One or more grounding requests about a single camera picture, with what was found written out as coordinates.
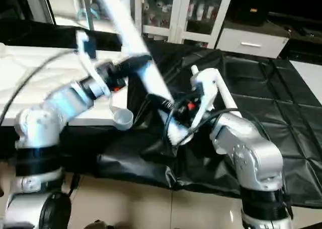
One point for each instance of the white plastic table top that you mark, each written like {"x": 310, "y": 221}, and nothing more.
{"x": 50, "y": 73}

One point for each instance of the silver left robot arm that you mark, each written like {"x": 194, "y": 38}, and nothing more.
{"x": 45, "y": 123}

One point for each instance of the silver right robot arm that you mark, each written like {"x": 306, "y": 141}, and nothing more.
{"x": 251, "y": 158}

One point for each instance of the white glass-door cabinet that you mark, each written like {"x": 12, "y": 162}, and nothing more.
{"x": 171, "y": 12}

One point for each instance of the black mat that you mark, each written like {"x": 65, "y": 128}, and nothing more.
{"x": 261, "y": 113}

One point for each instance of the white drawer unit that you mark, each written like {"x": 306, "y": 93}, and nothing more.
{"x": 251, "y": 43}

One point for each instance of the black box yellow label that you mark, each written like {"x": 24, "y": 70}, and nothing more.
{"x": 254, "y": 5}

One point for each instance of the white flat panel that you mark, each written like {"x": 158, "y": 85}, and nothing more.
{"x": 309, "y": 80}

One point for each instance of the light blue metal frame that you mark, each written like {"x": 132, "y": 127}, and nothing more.
{"x": 86, "y": 7}

